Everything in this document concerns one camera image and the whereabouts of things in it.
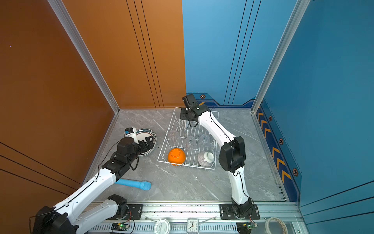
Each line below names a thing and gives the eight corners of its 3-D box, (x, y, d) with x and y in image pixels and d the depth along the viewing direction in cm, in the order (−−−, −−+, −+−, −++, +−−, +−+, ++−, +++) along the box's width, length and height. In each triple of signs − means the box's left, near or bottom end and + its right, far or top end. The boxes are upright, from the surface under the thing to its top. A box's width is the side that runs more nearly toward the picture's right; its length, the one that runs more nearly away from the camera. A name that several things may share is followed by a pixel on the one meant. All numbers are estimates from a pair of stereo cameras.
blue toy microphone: (118, 185, 84) (115, 182, 80) (121, 179, 86) (118, 176, 83) (149, 191, 82) (147, 189, 78) (152, 184, 84) (150, 182, 81)
